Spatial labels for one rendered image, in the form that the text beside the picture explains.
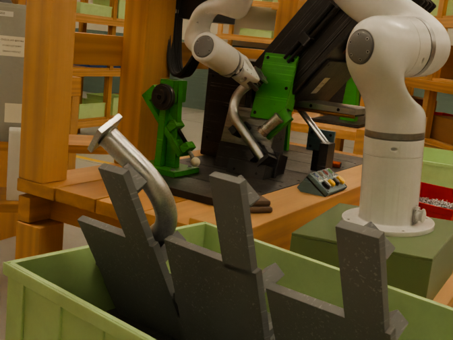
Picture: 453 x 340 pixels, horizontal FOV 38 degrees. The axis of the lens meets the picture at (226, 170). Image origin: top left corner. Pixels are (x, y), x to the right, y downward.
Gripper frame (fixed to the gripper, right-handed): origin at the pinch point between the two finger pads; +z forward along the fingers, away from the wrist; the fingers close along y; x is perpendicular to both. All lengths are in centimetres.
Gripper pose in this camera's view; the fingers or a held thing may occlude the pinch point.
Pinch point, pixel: (254, 78)
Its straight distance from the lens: 203.9
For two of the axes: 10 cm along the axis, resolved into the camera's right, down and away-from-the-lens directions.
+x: -7.7, 5.6, 3.2
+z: 4.7, 1.5, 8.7
